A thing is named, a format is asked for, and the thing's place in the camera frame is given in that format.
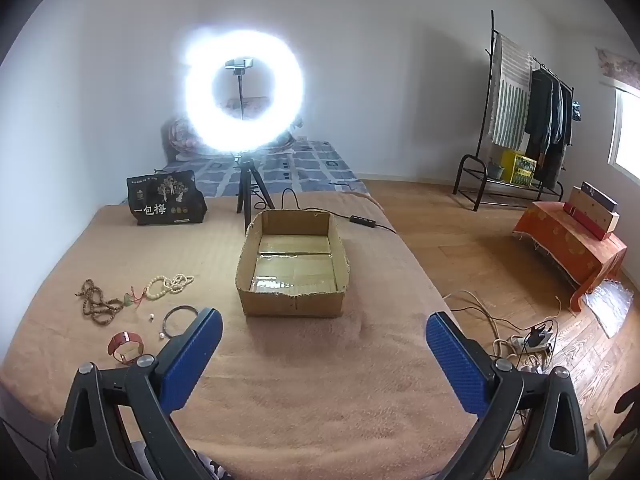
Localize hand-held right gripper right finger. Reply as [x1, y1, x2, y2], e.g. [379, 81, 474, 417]
[425, 311, 590, 480]

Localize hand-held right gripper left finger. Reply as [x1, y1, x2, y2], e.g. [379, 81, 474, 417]
[55, 307, 224, 480]

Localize thin metal bangle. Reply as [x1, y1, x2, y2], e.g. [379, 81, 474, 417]
[162, 305, 201, 339]

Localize red watch strap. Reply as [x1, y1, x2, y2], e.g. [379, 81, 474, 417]
[107, 331, 145, 363]

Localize red string jade pendant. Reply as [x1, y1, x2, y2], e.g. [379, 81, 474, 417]
[122, 285, 151, 307]

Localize brown wooden bead necklace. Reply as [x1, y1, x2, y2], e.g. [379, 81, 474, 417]
[77, 280, 126, 326]

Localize white power strip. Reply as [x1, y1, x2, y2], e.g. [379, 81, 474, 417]
[510, 327, 556, 356]

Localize black snack bag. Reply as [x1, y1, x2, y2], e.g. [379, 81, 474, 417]
[126, 170, 208, 226]

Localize orange cloth covered table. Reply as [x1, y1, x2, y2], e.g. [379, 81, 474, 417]
[513, 201, 628, 312]

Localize bubble wrap sheet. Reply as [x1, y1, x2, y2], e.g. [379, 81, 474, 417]
[582, 280, 635, 338]

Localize black tripod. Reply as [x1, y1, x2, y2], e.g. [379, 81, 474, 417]
[235, 152, 276, 233]

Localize red flat box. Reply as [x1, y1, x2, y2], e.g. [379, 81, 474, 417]
[563, 201, 613, 241]

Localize tan cardboard gift box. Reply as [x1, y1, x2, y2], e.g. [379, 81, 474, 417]
[570, 187, 621, 233]

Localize black metal clothes rack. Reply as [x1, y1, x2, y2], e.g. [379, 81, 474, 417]
[452, 10, 576, 212]

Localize yellow plastic crate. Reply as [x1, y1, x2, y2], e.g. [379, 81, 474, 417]
[500, 149, 538, 187]

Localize dark blue long box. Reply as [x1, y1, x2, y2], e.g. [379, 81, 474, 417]
[580, 181, 619, 213]

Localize folded floral quilts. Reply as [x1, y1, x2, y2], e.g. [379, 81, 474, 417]
[161, 96, 306, 163]

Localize blue plaid bedsheet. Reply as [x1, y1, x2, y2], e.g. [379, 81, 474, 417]
[155, 139, 371, 198]

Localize dark hanging clothes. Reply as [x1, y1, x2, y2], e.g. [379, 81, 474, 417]
[524, 67, 575, 188]

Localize striped hanging cloth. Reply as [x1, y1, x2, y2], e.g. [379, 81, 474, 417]
[490, 35, 533, 151]

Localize window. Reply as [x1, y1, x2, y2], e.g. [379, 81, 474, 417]
[607, 87, 640, 181]

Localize floral curtain valance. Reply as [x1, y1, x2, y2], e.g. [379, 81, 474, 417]
[595, 47, 640, 96]

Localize tangle of floor cables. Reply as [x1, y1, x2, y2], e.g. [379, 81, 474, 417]
[442, 290, 576, 376]

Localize cream bead bracelet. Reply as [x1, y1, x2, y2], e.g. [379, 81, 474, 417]
[145, 275, 169, 302]

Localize black cable with inline controller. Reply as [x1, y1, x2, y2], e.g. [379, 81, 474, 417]
[252, 187, 398, 234]

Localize white ring light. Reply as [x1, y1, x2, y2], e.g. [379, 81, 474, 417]
[181, 27, 306, 153]

